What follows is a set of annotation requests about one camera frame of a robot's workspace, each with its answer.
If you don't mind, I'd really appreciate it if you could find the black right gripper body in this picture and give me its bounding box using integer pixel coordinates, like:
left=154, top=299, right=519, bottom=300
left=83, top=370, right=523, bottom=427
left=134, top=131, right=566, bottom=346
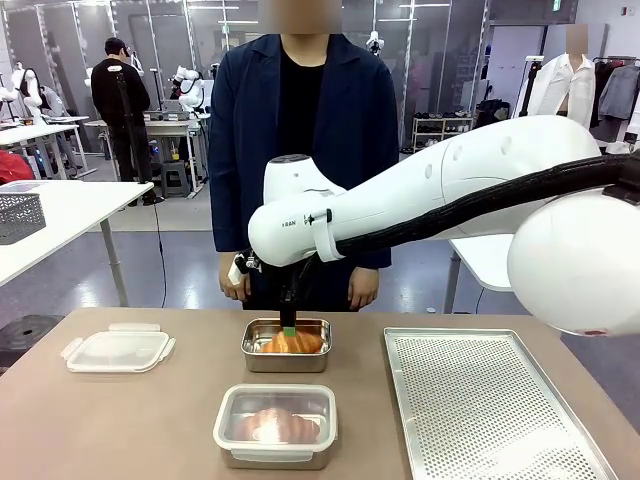
left=247, top=252, right=314, bottom=302

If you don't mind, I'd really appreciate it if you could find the golden croissant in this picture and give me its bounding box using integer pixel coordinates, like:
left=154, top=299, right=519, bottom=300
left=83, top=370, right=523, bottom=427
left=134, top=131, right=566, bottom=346
left=258, top=331, right=325, bottom=355
left=233, top=406, right=322, bottom=444

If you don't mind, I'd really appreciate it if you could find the clear plastic clip lid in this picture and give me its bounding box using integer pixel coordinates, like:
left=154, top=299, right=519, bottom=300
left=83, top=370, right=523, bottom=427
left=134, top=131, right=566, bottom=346
left=60, top=322, right=178, bottom=375
left=212, top=382, right=339, bottom=458

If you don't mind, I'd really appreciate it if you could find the steel rectangular container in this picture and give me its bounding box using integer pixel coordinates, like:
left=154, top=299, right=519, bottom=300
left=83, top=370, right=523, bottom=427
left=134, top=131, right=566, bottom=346
left=217, top=439, right=337, bottom=472
left=240, top=317, right=334, bottom=374

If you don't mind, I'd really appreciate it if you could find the person's right hand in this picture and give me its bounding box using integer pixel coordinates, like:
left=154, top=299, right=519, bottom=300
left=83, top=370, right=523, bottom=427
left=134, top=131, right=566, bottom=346
left=220, top=252, right=252, bottom=302

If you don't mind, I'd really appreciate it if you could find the person's left hand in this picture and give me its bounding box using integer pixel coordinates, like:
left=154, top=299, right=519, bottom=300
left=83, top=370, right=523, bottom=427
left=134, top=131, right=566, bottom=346
left=346, top=266, right=380, bottom=312

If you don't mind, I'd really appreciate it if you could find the grey plastic stool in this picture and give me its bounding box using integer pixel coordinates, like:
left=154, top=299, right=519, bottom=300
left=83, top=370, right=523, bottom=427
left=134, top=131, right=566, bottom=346
left=158, top=161, right=195, bottom=200

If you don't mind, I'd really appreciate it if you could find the person in navy jacket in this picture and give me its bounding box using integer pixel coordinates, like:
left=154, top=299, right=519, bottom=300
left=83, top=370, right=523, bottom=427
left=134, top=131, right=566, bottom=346
left=208, top=31, right=401, bottom=314

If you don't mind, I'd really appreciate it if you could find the white long table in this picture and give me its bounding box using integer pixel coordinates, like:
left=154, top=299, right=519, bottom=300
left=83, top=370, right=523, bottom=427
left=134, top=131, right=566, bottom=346
left=442, top=233, right=517, bottom=315

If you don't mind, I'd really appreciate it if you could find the white side table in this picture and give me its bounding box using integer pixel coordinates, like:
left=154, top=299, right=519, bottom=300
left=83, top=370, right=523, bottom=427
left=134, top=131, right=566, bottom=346
left=0, top=178, right=156, bottom=307

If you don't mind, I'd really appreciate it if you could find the white shoe rack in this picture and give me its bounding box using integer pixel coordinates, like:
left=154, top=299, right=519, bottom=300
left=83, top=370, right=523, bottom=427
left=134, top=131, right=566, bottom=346
left=411, top=115, right=476, bottom=155

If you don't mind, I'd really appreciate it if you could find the perforated metal baking tray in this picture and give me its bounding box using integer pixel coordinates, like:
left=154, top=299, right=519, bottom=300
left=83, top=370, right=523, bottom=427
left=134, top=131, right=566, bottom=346
left=383, top=326, right=619, bottom=480

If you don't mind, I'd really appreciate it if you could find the standing man in black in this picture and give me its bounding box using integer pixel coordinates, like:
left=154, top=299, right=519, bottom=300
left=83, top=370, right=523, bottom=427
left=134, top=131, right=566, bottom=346
left=90, top=36, right=153, bottom=184

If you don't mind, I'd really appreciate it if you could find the black round floor base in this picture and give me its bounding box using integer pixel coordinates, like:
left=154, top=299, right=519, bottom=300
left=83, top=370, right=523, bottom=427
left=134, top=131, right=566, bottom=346
left=0, top=313, right=67, bottom=375

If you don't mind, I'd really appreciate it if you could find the grey mesh basket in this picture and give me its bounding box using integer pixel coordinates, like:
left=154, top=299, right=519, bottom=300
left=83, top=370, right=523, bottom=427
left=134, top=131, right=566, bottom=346
left=0, top=191, right=48, bottom=246

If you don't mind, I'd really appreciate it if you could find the black bag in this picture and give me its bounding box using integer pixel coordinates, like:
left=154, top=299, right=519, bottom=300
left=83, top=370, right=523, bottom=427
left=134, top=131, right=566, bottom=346
left=474, top=98, right=512, bottom=126

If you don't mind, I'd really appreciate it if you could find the white background desk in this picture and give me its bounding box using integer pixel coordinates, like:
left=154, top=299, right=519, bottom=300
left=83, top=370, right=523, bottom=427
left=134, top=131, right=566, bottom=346
left=0, top=115, right=100, bottom=181

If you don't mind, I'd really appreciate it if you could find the seated person grey top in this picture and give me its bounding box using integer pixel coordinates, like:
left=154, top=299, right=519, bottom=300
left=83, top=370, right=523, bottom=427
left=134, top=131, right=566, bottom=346
left=38, top=83, right=70, bottom=119

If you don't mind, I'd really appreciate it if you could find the red fabric item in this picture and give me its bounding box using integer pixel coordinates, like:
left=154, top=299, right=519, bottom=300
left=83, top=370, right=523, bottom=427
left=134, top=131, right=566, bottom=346
left=0, top=148, right=37, bottom=186

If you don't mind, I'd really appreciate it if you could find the black tripod pole white head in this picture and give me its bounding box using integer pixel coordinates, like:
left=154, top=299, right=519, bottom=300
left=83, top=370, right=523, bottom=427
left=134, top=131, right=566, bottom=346
left=518, top=56, right=545, bottom=120

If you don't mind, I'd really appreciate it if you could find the clothes rack with garments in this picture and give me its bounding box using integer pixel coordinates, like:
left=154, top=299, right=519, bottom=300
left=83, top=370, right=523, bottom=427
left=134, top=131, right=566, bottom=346
left=590, top=55, right=640, bottom=146

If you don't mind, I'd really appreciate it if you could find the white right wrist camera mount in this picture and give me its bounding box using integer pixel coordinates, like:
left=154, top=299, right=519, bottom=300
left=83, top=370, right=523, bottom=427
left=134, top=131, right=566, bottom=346
left=226, top=253, right=251, bottom=287

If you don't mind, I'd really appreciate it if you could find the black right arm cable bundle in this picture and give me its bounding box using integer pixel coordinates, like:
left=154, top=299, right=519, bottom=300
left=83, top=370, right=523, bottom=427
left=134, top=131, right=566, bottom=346
left=292, top=151, right=640, bottom=301

